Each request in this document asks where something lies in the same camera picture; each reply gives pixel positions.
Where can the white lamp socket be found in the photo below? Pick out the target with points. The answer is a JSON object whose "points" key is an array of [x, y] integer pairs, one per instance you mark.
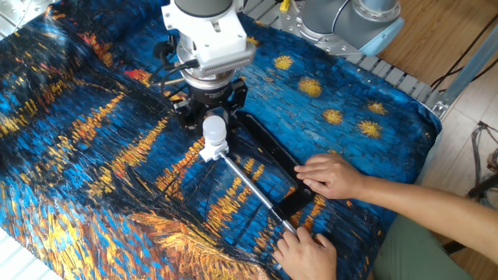
{"points": [[214, 152]]}

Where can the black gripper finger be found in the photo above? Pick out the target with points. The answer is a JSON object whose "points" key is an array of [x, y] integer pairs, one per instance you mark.
{"points": [[235, 97], [188, 114]]}

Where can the black C-clamp with silver screw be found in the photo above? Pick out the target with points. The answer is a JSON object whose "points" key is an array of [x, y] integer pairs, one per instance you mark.
{"points": [[272, 149]]}

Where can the person's right hand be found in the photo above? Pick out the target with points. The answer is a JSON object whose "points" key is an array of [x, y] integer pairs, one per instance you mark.
{"points": [[332, 175]]}

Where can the starry night painting cloth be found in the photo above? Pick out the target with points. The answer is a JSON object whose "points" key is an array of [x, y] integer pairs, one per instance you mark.
{"points": [[97, 175]]}

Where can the person's left hand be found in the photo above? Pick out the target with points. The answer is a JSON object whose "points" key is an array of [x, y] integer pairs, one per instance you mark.
{"points": [[307, 256]]}

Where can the aluminium frame post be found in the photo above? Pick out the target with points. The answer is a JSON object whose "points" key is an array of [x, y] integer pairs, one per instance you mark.
{"points": [[467, 70]]}

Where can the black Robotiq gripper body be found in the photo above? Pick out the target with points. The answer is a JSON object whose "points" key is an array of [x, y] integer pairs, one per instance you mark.
{"points": [[210, 97]]}

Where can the green trousers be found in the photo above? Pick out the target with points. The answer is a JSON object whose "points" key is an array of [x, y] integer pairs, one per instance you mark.
{"points": [[416, 256]]}

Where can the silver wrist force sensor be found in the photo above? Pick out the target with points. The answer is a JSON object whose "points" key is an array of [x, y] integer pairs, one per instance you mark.
{"points": [[206, 79]]}

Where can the black stand leg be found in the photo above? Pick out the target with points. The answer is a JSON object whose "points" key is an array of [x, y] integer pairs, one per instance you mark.
{"points": [[484, 186]]}

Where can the yellow plug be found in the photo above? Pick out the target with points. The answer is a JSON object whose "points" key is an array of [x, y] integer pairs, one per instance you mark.
{"points": [[285, 4]]}

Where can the person's right forearm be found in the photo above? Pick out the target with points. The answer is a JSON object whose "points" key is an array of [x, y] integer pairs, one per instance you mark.
{"points": [[428, 215]]}

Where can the white light bulb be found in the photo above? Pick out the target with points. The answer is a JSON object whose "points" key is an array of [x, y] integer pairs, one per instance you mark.
{"points": [[214, 130]]}

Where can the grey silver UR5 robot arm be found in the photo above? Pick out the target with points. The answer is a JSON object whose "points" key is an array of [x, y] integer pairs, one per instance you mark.
{"points": [[350, 27]]}

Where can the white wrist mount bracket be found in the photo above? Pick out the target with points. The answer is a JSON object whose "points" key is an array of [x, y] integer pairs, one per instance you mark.
{"points": [[210, 35]]}

